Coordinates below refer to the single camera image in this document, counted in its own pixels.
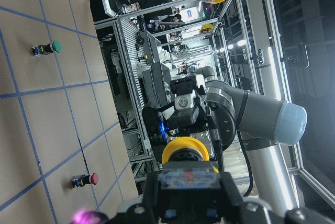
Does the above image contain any red push button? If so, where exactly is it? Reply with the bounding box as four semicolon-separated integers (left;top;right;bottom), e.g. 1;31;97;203
71;173;98;188

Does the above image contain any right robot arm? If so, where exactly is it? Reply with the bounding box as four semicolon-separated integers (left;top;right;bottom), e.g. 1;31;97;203
142;66;307;214

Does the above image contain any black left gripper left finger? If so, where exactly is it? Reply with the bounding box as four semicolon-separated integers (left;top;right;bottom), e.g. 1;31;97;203
141;173;168;223

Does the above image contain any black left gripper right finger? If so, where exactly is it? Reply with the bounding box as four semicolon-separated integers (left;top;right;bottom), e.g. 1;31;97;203
217;172;248;223

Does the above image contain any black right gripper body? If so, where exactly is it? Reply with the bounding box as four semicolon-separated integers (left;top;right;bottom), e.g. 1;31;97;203
142;75;217;161

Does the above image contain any green push button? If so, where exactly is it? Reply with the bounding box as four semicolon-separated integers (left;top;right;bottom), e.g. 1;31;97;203
31;40;62;57

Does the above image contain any yellow push button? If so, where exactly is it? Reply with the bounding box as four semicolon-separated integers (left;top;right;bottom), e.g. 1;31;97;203
159;137;220;190

